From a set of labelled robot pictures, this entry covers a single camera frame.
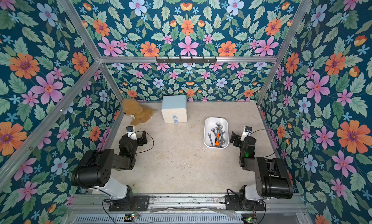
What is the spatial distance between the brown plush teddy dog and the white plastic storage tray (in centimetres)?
44

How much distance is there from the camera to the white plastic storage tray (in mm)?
973

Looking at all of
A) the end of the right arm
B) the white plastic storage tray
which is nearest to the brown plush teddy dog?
the white plastic storage tray

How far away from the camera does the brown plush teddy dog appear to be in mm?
967

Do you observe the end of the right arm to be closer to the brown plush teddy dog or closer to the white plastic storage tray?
the white plastic storage tray
